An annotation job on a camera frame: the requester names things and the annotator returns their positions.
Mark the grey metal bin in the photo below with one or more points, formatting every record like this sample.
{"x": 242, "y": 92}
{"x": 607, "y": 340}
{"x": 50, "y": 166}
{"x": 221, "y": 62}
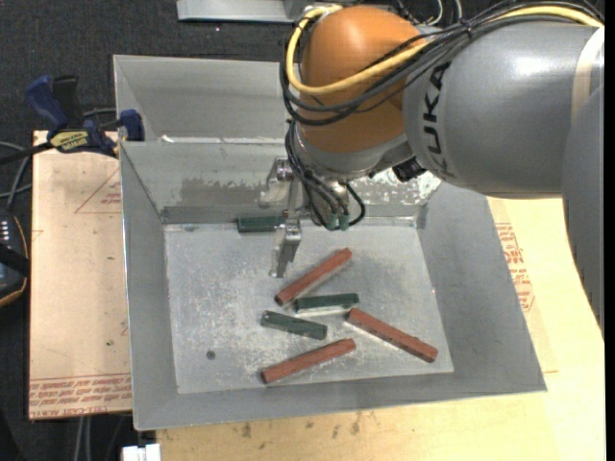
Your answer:
{"x": 230, "y": 286}

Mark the dark green flat block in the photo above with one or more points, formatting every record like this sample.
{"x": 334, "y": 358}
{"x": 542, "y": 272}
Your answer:
{"x": 259, "y": 224}
{"x": 294, "y": 325}
{"x": 327, "y": 301}

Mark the red-brown flat block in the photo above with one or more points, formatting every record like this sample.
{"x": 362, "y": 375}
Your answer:
{"x": 314, "y": 275}
{"x": 391, "y": 335}
{"x": 307, "y": 360}

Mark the black cylinder on white bracket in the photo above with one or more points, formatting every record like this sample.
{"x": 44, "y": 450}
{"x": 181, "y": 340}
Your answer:
{"x": 407, "y": 168}

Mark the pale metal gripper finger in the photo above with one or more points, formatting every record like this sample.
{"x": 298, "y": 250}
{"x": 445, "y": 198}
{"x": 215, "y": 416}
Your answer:
{"x": 274, "y": 257}
{"x": 289, "y": 250}

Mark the brown cardboard board, red print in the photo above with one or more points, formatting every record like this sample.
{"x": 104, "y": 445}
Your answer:
{"x": 77, "y": 267}

